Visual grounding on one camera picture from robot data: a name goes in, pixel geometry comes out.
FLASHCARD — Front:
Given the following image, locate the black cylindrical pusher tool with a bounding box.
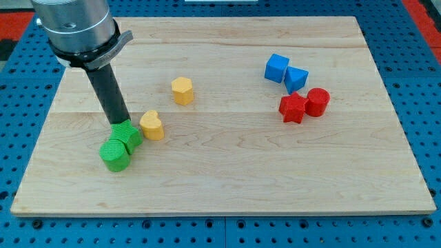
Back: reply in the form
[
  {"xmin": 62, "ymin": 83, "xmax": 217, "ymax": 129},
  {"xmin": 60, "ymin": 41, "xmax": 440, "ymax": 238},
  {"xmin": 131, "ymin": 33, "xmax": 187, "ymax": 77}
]
[{"xmin": 86, "ymin": 64, "xmax": 130, "ymax": 124}]

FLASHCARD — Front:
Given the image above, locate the green cylinder block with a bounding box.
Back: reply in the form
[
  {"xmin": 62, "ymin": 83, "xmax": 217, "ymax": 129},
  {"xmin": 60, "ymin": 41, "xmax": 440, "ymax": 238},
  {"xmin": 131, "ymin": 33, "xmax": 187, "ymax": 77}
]
[{"xmin": 99, "ymin": 140, "xmax": 130, "ymax": 172}]

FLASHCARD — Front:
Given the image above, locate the green star block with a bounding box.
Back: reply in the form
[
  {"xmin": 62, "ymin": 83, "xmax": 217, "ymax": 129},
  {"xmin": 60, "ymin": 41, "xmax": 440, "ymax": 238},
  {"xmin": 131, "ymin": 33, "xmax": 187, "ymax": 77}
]
[{"xmin": 110, "ymin": 119, "xmax": 143, "ymax": 155}]

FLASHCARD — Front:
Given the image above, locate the yellow heart block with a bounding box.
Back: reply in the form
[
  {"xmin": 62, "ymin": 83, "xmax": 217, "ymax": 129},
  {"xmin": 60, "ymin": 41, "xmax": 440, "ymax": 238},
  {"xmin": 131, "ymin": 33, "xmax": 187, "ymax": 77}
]
[{"xmin": 139, "ymin": 110, "xmax": 165, "ymax": 141}]

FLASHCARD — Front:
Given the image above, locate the yellow hexagon block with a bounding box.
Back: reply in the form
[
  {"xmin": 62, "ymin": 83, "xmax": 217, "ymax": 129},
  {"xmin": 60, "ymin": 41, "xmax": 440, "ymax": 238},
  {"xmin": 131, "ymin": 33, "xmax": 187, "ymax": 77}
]
[{"xmin": 172, "ymin": 77, "xmax": 194, "ymax": 105}]

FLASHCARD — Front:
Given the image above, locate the wooden board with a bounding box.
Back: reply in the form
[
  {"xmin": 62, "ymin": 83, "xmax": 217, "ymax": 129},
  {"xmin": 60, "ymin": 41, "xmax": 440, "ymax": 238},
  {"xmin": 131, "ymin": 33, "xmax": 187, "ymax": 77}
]
[{"xmin": 10, "ymin": 17, "xmax": 436, "ymax": 217}]

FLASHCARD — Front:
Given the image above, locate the blue cube block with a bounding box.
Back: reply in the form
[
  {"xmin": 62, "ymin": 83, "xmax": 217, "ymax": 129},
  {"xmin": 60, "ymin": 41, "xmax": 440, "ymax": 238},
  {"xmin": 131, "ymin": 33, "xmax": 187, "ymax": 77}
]
[{"xmin": 264, "ymin": 54, "xmax": 289, "ymax": 83}]

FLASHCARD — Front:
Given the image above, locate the red star block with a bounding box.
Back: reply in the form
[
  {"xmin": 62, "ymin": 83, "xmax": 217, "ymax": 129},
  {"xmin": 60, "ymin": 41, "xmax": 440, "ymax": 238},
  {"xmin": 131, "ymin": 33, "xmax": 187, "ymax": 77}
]
[{"xmin": 278, "ymin": 92, "xmax": 309, "ymax": 124}]

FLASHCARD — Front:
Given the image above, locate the blue triangle block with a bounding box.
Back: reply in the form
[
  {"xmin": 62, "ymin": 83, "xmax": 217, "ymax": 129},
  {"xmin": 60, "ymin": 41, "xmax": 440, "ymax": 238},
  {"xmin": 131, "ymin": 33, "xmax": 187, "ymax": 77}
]
[{"xmin": 284, "ymin": 66, "xmax": 309, "ymax": 94}]

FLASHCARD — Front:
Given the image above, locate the red cylinder block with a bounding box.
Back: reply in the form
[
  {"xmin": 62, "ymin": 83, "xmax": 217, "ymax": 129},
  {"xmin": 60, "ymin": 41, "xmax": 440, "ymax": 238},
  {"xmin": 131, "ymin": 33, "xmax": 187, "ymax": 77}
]
[{"xmin": 305, "ymin": 87, "xmax": 330, "ymax": 117}]

